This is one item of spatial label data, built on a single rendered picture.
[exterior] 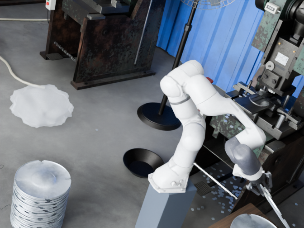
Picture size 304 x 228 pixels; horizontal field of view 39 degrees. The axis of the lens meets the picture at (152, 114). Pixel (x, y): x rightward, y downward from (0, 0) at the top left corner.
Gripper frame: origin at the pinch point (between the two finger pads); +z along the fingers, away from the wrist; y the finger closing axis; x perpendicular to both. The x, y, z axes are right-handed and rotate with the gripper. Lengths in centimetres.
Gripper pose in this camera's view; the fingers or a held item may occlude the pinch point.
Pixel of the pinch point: (266, 193)
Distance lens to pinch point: 213.0
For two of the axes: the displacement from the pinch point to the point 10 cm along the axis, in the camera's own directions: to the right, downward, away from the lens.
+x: -3.2, -6.0, 7.3
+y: 8.3, -5.5, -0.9
